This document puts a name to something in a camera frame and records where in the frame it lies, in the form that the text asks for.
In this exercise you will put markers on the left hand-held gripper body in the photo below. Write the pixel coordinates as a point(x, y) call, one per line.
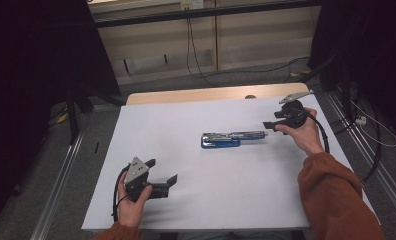
point(136, 171)

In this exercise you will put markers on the black horizontal frame bar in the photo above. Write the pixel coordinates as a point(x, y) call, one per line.
point(202, 14)

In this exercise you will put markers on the blue stapler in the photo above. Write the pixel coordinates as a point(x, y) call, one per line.
point(219, 142)

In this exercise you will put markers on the dark curtain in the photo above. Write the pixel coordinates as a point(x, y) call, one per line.
point(36, 66)
point(369, 50)

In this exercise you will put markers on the black metal stand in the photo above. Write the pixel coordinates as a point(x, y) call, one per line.
point(73, 116)

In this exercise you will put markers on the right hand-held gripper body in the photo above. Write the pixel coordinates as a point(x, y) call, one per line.
point(294, 115)

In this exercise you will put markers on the person's left hand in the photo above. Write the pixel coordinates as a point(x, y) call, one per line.
point(131, 213)

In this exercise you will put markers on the white table board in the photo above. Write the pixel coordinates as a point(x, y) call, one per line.
point(219, 186)

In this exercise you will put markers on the small black floor object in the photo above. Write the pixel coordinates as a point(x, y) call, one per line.
point(96, 147)

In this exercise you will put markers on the aluminium floor rail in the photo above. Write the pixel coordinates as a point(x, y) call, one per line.
point(379, 173)
point(57, 186)

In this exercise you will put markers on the wooden table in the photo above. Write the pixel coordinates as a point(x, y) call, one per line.
point(186, 95)

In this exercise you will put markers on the white power plug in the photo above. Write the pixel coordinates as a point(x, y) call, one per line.
point(361, 120)

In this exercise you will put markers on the person's right hand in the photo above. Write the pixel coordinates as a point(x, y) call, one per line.
point(307, 136)

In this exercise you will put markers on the white wall socket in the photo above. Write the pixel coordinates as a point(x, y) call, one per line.
point(192, 4)

